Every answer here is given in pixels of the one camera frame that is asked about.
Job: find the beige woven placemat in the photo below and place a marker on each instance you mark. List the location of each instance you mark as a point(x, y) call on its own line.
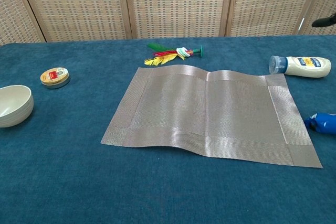
point(210, 113)

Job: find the white ceramic bowl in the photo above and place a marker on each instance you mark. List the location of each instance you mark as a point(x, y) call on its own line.
point(14, 108)

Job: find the mayonnaise squeeze bottle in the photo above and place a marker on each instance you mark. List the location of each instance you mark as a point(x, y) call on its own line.
point(304, 66)

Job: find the blue snack packet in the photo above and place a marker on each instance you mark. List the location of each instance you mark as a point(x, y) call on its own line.
point(324, 124)

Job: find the woven folding screen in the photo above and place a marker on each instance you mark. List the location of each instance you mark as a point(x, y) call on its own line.
point(178, 3)

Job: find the colourful feather shuttlecock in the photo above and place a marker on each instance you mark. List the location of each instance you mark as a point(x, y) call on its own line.
point(162, 60)

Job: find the round tin with yellow lid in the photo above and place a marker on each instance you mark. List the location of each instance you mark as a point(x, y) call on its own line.
point(54, 76)

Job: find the blue felt table cover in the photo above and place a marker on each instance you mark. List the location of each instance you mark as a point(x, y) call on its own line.
point(78, 182)

